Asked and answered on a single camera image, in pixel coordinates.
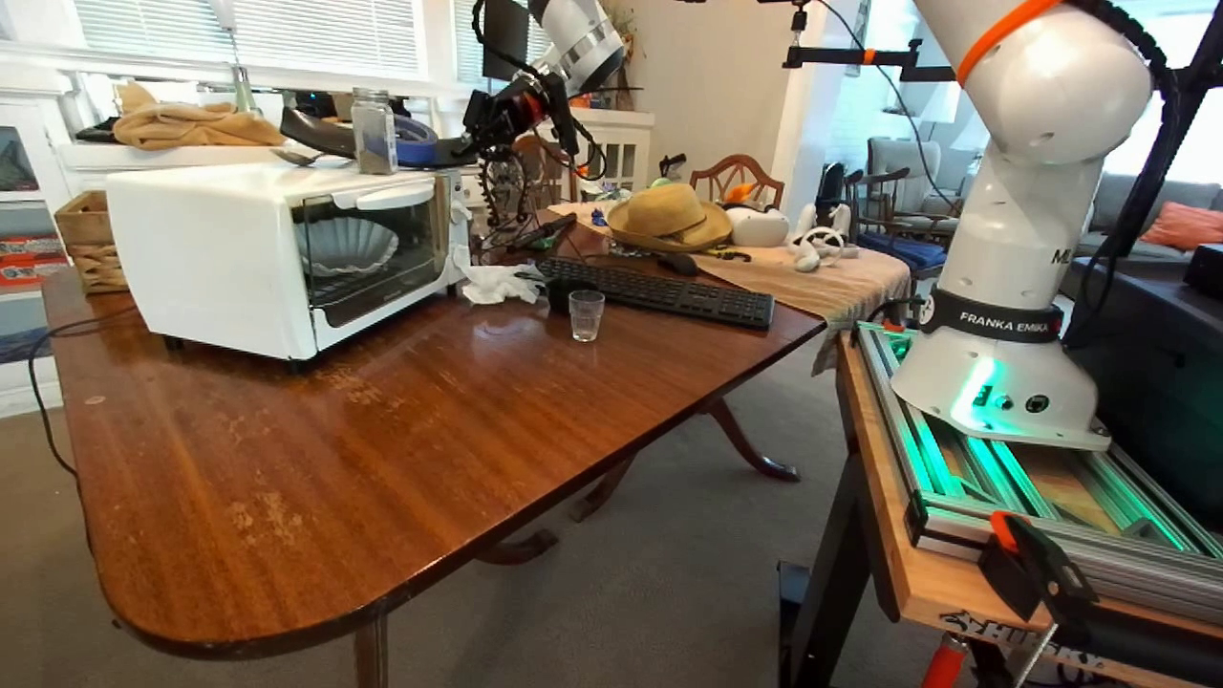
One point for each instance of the white toaster oven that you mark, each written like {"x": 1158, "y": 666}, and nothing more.
{"x": 204, "y": 255}

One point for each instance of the white rounded object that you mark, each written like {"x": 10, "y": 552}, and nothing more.
{"x": 757, "y": 226}

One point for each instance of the orange pillow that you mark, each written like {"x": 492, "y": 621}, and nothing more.
{"x": 1186, "y": 226}

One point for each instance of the black boom with orange bands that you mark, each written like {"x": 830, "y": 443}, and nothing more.
{"x": 881, "y": 60}

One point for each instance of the wooden chair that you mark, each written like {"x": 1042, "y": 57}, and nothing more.
{"x": 740, "y": 178}

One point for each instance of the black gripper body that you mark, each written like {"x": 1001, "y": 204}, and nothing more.
{"x": 517, "y": 111}

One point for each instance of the beige cloth bag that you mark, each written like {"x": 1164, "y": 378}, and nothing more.
{"x": 192, "y": 123}

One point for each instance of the wooden cutting board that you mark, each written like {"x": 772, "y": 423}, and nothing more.
{"x": 828, "y": 280}

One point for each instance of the white scalloped dish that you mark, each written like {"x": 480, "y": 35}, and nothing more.
{"x": 346, "y": 248}

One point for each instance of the small clear glass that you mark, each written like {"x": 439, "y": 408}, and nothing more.
{"x": 585, "y": 320}

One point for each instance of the black clamp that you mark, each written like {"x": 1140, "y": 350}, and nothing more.
{"x": 1038, "y": 567}

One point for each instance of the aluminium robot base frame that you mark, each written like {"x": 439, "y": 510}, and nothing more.
{"x": 1016, "y": 492}

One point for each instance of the brown wicker basket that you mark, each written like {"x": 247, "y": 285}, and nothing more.
{"x": 85, "y": 244}

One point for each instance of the black monitor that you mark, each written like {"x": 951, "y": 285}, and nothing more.
{"x": 507, "y": 39}

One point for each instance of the white headset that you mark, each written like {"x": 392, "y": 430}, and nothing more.
{"x": 816, "y": 249}

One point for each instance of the dark cabinet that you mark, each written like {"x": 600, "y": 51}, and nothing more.
{"x": 1148, "y": 369}

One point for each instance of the black computer keyboard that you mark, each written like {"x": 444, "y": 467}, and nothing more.
{"x": 675, "y": 295}

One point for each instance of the white radiator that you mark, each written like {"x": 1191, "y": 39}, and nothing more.
{"x": 618, "y": 148}

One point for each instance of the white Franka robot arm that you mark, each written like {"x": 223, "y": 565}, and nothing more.
{"x": 1016, "y": 232}

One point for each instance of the crumpled white tissue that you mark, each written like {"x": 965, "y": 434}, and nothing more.
{"x": 497, "y": 285}

